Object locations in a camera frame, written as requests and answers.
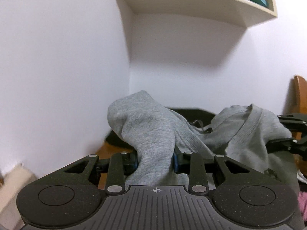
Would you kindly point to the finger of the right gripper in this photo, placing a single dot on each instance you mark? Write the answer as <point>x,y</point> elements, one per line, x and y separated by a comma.
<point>295,122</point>
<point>291,145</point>

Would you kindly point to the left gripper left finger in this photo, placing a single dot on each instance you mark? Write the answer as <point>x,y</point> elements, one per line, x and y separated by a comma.
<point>117,168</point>

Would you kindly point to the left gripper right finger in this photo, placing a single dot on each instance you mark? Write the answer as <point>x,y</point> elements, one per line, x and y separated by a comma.
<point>198,168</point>

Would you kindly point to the grey sweatshirt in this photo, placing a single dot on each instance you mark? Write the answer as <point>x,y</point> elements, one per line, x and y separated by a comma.
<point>239,132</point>

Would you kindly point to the brown wooden chair back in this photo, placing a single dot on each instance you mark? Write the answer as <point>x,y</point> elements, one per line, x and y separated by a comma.
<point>300,86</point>

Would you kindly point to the black fabric storage bag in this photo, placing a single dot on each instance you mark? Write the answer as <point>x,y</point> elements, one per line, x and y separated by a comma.
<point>152,128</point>

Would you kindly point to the pink cloth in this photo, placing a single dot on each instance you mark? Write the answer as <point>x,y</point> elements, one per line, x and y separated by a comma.
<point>302,202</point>

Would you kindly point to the beige box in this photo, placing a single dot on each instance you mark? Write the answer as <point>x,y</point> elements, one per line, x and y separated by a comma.
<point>14,181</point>

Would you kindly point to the cream wall shelf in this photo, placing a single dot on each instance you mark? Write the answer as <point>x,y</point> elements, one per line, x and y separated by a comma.
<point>202,33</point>

